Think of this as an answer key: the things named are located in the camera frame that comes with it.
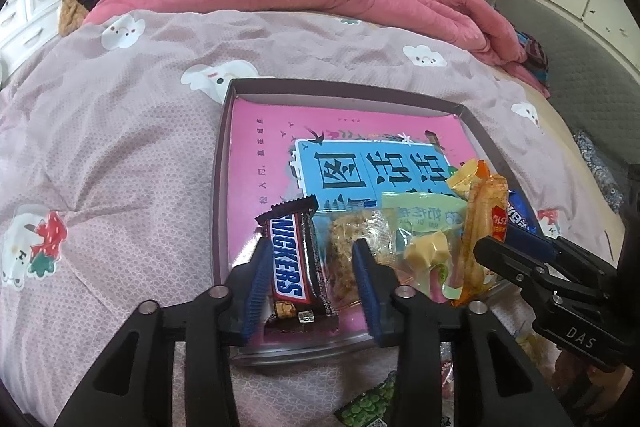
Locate colourful folded clothes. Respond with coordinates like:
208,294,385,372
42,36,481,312
512,29,551,98

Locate yellow-green clear snack packet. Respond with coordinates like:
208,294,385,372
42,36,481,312
515,329,556,363

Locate grey shallow cardboard tray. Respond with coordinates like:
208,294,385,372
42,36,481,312
212,78,541,367

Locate white drawer cabinet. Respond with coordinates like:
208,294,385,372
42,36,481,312
0,0,63,75

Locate yellow cartoon snack packet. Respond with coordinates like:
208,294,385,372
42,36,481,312
445,159,483,198

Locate dark patterned pillow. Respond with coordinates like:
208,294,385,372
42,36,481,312
572,130,626,212

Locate orange bread packet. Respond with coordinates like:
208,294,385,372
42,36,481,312
450,159,511,308

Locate grey padded headboard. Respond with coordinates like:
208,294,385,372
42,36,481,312
485,0,640,168

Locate beige bed sheet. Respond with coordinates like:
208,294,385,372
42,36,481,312
500,72,621,208

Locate blue cookie packet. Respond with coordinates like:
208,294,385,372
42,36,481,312
505,189,546,238

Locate purple printed bed sheet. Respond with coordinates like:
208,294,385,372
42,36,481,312
0,9,626,427

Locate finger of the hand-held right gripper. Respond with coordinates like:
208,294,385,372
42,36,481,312
472,237,557,304
507,224,617,278

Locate brown fuzzy blanket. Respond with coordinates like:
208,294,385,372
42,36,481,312
59,0,96,38

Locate brown chocolate bar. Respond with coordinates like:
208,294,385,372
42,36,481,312
255,196,341,333

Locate dark green pea packet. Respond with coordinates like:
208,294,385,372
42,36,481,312
334,369,401,427

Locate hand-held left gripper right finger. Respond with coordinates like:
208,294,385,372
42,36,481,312
351,239,576,427

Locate pink book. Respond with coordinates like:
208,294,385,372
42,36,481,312
227,102,481,343

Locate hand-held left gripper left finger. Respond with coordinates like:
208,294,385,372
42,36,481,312
52,237,273,427

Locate clear crispy cake packet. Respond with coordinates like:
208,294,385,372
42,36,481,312
312,212,396,308

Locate light green candy packet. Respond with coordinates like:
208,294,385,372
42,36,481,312
380,191,471,303

